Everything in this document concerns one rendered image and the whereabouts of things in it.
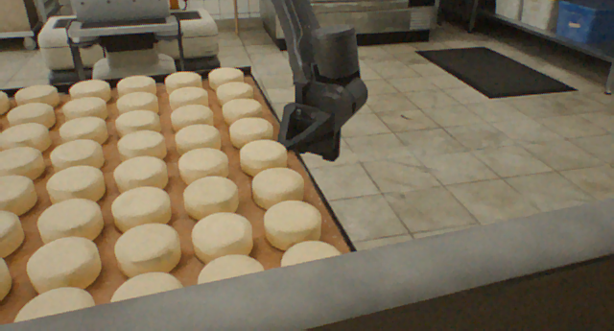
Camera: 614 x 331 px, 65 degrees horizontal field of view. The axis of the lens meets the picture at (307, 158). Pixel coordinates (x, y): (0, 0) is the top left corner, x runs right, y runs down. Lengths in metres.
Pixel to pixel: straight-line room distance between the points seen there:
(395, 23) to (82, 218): 4.24
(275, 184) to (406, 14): 4.18
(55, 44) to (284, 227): 1.34
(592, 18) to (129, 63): 3.43
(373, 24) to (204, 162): 4.05
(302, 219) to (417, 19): 4.28
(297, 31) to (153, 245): 0.45
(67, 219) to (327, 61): 0.38
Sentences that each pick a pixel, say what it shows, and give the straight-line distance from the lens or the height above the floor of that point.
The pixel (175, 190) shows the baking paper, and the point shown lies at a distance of 0.50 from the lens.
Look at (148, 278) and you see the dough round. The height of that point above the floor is 0.91.
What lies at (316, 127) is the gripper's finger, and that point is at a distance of 0.57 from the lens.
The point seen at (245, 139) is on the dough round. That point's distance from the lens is 0.54.
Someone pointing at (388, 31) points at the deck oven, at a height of 0.13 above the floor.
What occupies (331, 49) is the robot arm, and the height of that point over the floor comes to 0.98.
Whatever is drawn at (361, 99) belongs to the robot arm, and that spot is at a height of 0.91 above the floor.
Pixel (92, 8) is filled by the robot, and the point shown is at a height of 0.92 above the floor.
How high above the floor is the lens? 1.15
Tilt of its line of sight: 28 degrees down
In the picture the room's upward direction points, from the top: straight up
